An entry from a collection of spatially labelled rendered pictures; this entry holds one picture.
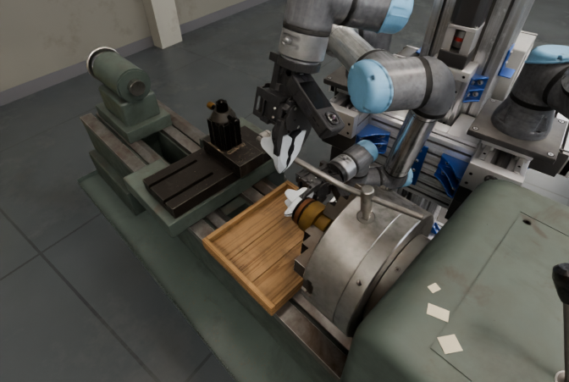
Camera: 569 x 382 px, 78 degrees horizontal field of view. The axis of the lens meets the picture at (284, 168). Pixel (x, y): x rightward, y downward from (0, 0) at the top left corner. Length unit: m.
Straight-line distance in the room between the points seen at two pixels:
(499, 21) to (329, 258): 0.89
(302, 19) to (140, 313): 1.78
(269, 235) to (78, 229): 1.69
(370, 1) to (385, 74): 0.24
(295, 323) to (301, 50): 0.68
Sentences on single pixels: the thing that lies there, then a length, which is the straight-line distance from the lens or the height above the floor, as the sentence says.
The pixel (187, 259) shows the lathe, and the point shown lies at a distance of 1.51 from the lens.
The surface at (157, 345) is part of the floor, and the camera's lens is 1.98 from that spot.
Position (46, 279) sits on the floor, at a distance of 2.43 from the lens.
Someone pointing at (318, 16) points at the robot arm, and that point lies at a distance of 0.55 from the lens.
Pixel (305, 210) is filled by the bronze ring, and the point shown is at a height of 1.12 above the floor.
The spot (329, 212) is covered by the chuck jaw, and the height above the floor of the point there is 1.13.
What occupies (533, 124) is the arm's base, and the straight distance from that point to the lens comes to 1.17.
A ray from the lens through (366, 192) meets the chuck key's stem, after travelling 0.63.
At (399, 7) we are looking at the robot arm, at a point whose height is 1.58.
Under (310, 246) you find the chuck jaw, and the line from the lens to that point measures 0.80.
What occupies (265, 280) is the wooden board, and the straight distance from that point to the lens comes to 1.01.
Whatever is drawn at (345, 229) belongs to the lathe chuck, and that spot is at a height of 1.22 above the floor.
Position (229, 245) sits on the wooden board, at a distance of 1.09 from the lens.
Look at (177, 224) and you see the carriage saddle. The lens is 1.14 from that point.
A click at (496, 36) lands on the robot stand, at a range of 1.31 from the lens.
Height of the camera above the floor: 1.76
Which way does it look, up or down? 42 degrees down
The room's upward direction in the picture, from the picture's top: straight up
